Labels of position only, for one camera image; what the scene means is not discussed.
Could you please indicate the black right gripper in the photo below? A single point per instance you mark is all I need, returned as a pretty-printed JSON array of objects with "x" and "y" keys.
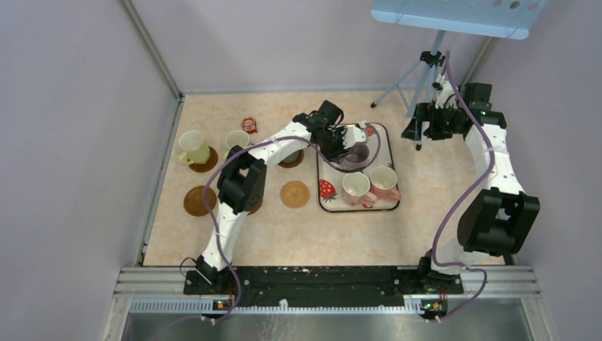
[{"x": 425, "y": 112}]

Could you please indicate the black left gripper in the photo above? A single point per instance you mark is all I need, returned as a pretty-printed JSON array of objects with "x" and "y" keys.
[{"x": 340, "y": 150}]

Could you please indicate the purple mug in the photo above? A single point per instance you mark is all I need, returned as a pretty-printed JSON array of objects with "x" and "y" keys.
[{"x": 357, "y": 159}]

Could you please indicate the dark brown wooden coaster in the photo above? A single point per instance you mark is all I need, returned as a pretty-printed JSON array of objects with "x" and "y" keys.
[{"x": 292, "y": 165}]

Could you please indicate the woven rattan coaster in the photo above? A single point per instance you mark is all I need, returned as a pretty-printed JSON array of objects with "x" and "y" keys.
[{"x": 295, "y": 194}]

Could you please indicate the light green mug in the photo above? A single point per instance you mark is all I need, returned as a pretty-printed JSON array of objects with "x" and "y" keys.
[{"x": 236, "y": 138}]

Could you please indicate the brown wooden round coaster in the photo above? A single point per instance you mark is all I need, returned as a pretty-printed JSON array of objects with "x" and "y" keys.
[{"x": 205, "y": 167}]

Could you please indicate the yellow-green mug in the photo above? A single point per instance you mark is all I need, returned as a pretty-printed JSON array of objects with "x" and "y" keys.
[{"x": 195, "y": 149}]

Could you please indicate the dark green mug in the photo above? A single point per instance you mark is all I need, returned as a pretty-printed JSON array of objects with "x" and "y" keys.
[{"x": 293, "y": 157}]

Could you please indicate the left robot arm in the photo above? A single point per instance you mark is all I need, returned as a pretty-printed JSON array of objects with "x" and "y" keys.
[{"x": 241, "y": 179}]

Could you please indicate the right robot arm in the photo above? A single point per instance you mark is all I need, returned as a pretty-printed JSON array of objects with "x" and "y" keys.
[{"x": 499, "y": 218}]

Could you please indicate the white strawberry tray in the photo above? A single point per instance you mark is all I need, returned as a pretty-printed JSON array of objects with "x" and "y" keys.
[{"x": 330, "y": 179}]

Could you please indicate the light blue tripod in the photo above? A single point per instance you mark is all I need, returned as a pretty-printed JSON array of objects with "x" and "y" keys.
[{"x": 430, "y": 61}]

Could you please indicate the pale pink mug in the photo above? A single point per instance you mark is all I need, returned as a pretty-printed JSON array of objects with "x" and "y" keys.
[{"x": 356, "y": 190}]

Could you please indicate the red snack packet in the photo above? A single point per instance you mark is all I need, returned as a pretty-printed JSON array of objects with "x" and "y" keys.
[{"x": 249, "y": 125}]

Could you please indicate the light blue panel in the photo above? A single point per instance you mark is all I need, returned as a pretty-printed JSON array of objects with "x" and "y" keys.
[{"x": 511, "y": 19}]

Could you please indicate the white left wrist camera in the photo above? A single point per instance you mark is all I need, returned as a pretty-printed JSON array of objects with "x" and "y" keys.
[{"x": 355, "y": 134}]

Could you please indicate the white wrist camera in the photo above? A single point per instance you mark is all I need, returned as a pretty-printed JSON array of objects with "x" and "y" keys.
[
  {"x": 444, "y": 94},
  {"x": 355, "y": 134}
]

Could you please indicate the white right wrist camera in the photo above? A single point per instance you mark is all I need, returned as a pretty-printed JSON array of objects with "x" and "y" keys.
[{"x": 444, "y": 94}]

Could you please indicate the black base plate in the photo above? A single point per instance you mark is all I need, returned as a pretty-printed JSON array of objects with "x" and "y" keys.
[{"x": 323, "y": 286}]

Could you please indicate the aluminium frame rail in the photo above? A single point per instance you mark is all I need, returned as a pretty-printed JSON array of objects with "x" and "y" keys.
[{"x": 498, "y": 303}]

